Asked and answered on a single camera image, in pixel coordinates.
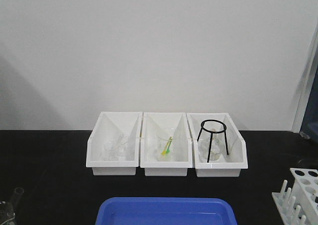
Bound clear glass test tube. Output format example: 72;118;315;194
9;187;24;211

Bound blue-grey pegboard drying rack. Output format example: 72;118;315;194
300;70;318;143

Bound white test tube rack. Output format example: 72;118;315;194
272;168;318;225

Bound glass beaker in middle bin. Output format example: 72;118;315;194
155;127;174;161

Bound middle white storage bin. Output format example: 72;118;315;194
140;112;193;176

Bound white storage bin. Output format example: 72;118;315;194
186;113;248;177
86;112;143;176
140;112;193;176

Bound yellow green plastic spoons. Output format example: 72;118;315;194
161;137;173;155

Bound left white storage bin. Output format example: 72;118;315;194
86;112;143;176

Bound glass flask in right bin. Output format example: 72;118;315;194
198;130;225;162

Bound right white storage bin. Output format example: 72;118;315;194
186;113;248;177

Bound blue plastic tray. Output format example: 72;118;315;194
95;197;237;225

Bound black wire tripod stand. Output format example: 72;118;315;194
197;119;230;163

